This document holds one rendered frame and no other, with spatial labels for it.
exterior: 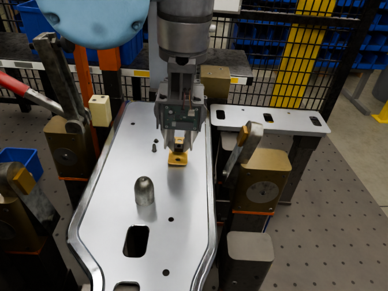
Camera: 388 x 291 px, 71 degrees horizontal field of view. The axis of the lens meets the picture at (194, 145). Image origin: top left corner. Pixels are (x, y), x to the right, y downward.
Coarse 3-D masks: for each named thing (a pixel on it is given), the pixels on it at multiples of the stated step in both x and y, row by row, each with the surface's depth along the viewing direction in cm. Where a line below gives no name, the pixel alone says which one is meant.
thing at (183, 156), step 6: (180, 138) 58; (180, 144) 55; (174, 150) 54; (180, 150) 54; (174, 156) 53; (180, 156) 53; (186, 156) 54; (168, 162) 52; (174, 162) 52; (180, 162) 52; (186, 162) 52
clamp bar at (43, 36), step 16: (48, 32) 43; (32, 48) 42; (48, 48) 41; (64, 48) 41; (48, 64) 42; (64, 64) 45; (64, 80) 45; (64, 96) 46; (64, 112) 48; (80, 112) 51
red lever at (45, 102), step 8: (0, 72) 45; (0, 80) 45; (8, 80) 46; (16, 80) 46; (8, 88) 46; (16, 88) 46; (24, 88) 47; (24, 96) 47; (32, 96) 47; (40, 96) 48; (40, 104) 48; (48, 104) 48; (56, 104) 49; (56, 112) 49
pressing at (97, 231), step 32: (128, 128) 61; (160, 128) 62; (96, 160) 52; (128, 160) 53; (160, 160) 53; (192, 160) 54; (96, 192) 46; (128, 192) 46; (160, 192) 47; (192, 192) 47; (96, 224) 41; (128, 224) 42; (160, 224) 42; (192, 224) 42; (96, 256) 37; (160, 256) 38; (192, 256) 38; (96, 288) 34; (160, 288) 35; (192, 288) 35
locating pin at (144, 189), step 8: (144, 176) 43; (136, 184) 42; (144, 184) 42; (152, 184) 43; (136, 192) 43; (144, 192) 42; (152, 192) 44; (136, 200) 44; (144, 200) 44; (152, 200) 45
